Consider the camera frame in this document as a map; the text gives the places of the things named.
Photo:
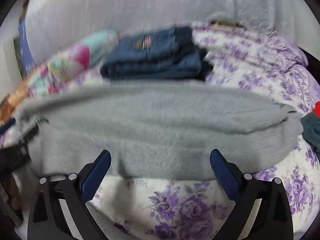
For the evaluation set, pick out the blue poster on wall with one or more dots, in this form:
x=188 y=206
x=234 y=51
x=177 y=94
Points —
x=26 y=56

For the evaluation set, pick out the dark teal fleece pants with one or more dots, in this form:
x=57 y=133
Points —
x=311 y=130

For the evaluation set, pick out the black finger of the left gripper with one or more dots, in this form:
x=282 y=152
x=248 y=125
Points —
x=16 y=155

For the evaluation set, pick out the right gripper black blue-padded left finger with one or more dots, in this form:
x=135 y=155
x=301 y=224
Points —
x=46 y=218

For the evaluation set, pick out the red garment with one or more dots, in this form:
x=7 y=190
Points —
x=316 y=109

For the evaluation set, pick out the folded black garment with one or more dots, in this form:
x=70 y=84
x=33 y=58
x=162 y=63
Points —
x=206 y=67

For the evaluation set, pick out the floral pink teal blanket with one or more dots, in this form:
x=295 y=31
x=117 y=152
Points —
x=52 y=76

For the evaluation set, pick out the grey fleece sweatpants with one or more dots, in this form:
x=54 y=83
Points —
x=159 y=129

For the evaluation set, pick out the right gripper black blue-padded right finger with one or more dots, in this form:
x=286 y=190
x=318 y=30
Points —
x=273 y=220

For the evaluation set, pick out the folded dark blue jeans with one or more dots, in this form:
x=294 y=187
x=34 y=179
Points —
x=164 y=54

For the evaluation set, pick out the white lace headboard cover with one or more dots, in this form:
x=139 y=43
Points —
x=52 y=25

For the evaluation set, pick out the orange brown cloth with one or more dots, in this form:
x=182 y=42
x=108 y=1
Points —
x=11 y=101

